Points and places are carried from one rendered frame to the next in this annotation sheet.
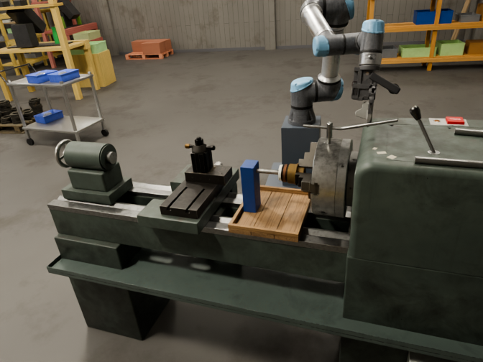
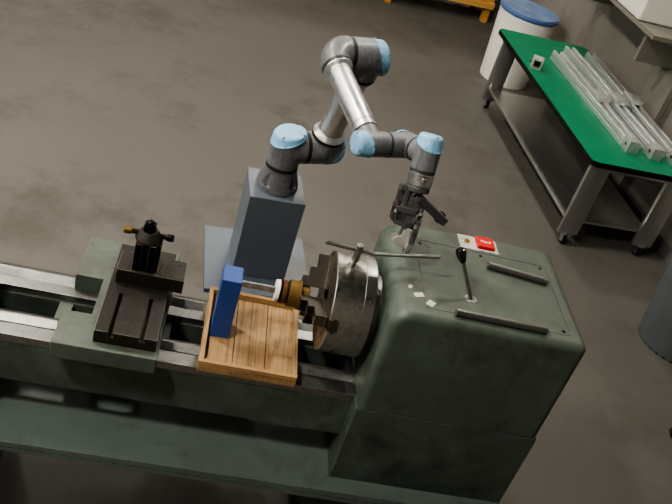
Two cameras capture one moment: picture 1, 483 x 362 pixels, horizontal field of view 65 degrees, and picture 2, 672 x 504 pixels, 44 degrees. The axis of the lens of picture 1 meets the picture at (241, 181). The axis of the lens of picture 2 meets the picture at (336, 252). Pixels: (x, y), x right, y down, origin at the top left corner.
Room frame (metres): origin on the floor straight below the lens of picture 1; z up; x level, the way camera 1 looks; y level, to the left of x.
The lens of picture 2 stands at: (-0.33, 0.81, 2.62)
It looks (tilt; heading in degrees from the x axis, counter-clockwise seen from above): 34 degrees down; 327
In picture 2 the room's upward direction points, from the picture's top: 18 degrees clockwise
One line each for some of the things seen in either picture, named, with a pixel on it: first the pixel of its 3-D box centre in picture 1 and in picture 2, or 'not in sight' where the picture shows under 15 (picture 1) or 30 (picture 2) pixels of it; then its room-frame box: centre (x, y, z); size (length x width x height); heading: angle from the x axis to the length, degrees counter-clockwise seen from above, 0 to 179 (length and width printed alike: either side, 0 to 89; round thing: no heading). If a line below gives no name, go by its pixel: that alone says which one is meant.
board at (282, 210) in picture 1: (273, 210); (250, 334); (1.45, -0.13, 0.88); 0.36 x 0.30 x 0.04; 159
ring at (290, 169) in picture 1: (293, 174); (293, 293); (1.41, -0.22, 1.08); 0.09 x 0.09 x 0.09; 69
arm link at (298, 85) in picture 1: (302, 91); (288, 145); (1.98, -0.36, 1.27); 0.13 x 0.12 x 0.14; 91
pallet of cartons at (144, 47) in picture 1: (149, 49); not in sight; (11.32, 2.29, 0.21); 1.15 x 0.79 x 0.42; 75
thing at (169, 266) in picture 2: (208, 174); (152, 271); (1.65, 0.16, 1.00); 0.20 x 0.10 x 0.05; 69
